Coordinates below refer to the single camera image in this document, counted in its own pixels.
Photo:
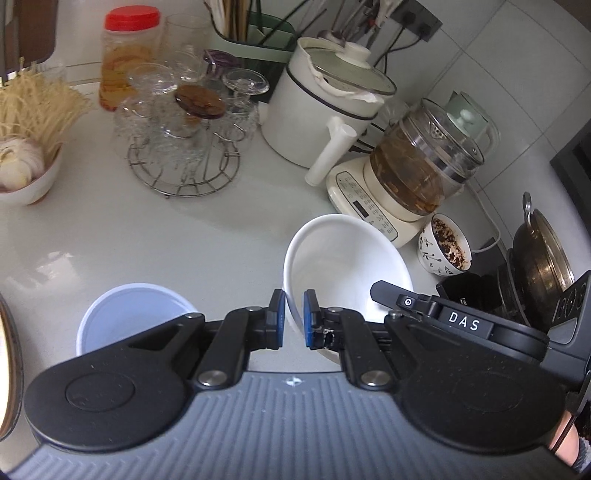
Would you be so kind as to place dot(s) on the bundle of kitchen utensils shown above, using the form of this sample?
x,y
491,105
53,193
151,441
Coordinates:
x,y
360,18

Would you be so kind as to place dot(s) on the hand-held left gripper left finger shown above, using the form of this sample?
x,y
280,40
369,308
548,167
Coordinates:
x,y
278,318

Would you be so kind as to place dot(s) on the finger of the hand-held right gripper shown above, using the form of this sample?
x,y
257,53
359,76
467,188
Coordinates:
x,y
415,302

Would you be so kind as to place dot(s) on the glass kettle pale green lid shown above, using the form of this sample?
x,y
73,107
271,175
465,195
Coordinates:
x,y
466,115

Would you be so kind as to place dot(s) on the brown round lid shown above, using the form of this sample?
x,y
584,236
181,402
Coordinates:
x,y
198,101

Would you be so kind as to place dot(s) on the brown cutting board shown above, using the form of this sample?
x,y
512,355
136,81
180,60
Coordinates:
x,y
39,27

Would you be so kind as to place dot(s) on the purple round lid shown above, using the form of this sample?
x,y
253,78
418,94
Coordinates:
x,y
221,60

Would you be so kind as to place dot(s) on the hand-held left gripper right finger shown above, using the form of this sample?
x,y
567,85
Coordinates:
x,y
308,318

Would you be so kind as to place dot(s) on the white bowl with vegetables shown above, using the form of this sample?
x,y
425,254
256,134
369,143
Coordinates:
x,y
37,189

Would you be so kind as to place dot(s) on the glass kettle cream base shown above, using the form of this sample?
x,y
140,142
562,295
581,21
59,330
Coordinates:
x,y
415,161

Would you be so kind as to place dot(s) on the grey wall socket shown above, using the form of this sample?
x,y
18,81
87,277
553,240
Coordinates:
x,y
425,21

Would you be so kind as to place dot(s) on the green utensil holder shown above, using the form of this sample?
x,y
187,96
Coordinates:
x,y
272,32

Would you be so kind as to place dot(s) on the white electric cooking pot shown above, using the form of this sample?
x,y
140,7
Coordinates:
x,y
300,106

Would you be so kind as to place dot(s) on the pale blue plastic bowl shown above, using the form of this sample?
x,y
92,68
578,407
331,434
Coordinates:
x,y
134,309

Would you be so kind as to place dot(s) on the black stove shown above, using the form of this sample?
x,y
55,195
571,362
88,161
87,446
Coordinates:
x,y
466,281

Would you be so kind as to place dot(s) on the peeled onion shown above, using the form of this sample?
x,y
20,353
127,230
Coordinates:
x,y
18,161

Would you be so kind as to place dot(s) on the small floral bowl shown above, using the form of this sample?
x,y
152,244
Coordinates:
x,y
431,258

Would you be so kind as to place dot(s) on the white ceramic bowl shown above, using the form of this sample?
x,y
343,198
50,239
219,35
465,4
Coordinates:
x,y
341,258

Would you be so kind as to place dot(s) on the cluster of glass cups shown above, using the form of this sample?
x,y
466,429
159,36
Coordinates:
x,y
152,83

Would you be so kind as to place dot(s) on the floral ceramic plate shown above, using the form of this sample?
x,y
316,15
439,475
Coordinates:
x,y
7,369

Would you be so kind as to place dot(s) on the red lid plastic jar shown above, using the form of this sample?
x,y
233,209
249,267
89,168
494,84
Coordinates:
x,y
131,46

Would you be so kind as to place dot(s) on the metal wok with lid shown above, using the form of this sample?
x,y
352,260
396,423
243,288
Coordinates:
x,y
535,258

